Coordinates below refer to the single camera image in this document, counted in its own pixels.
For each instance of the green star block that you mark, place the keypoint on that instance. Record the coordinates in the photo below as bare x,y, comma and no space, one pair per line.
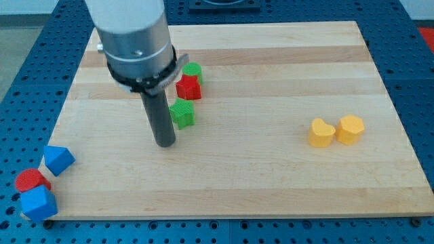
182,113

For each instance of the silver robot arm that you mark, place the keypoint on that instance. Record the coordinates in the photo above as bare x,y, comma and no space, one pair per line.
136,41

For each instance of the red star block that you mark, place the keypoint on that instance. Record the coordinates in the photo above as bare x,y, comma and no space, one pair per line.
188,87

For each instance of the green cylinder block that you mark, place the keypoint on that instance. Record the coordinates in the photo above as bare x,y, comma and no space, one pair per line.
192,69

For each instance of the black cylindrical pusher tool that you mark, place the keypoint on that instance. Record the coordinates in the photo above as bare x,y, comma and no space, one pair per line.
158,114

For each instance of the wooden board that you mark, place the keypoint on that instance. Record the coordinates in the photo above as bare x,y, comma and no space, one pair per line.
247,155

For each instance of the yellow heart block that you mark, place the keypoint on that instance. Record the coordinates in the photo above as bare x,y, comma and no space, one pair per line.
320,133

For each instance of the yellow hexagon block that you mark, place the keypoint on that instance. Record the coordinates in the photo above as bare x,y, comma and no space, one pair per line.
349,130

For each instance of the blue triangle block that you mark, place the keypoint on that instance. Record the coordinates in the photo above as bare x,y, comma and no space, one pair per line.
57,159

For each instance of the blue cube block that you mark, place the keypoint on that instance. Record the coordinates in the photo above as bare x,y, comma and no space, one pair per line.
38,203

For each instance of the red cylinder block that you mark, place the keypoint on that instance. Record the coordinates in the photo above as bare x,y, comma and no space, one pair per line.
30,179

